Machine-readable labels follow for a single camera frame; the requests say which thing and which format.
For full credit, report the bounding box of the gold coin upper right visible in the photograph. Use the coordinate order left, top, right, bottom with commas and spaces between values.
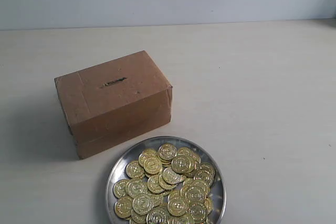
171, 155, 193, 174

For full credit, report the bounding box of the round steel plate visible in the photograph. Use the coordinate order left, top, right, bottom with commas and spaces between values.
104, 136, 227, 223

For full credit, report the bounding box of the gold coin middle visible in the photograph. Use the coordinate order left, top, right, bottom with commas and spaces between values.
162, 167, 181, 185

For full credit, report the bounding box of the gold coin far left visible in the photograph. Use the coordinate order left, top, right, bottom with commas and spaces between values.
113, 179, 129, 199

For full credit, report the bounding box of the brown cardboard slotted box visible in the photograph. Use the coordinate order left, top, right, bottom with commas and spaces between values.
54, 51, 173, 159

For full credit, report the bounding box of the gold coin lower left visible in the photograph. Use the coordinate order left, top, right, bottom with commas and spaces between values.
132, 194, 154, 215

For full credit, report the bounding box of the gold coin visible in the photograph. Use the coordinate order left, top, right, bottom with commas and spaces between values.
132, 194, 154, 215
185, 186, 206, 203
171, 155, 193, 174
167, 196, 188, 217
144, 156, 162, 175
113, 179, 129, 199
162, 167, 181, 185
157, 143, 177, 161

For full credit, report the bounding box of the gold coin far top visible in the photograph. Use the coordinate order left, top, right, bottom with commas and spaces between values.
157, 143, 177, 161

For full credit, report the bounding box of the gold coin centre bottom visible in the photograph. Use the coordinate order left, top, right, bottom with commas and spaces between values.
167, 196, 188, 217

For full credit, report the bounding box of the gold coin centre right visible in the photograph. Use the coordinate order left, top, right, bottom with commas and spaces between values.
185, 186, 206, 203

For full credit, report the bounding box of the gold coin left edge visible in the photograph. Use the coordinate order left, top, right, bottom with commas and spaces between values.
125, 161, 145, 179

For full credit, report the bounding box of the gold coin upper left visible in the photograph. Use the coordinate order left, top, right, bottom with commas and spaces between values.
144, 156, 162, 175

